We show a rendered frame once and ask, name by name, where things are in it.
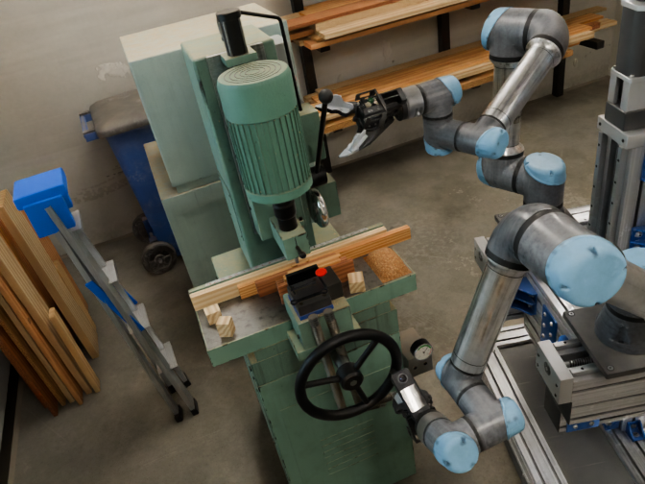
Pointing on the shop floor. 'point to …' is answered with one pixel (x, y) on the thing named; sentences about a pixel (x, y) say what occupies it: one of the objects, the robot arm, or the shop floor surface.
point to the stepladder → (83, 254)
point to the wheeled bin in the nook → (135, 172)
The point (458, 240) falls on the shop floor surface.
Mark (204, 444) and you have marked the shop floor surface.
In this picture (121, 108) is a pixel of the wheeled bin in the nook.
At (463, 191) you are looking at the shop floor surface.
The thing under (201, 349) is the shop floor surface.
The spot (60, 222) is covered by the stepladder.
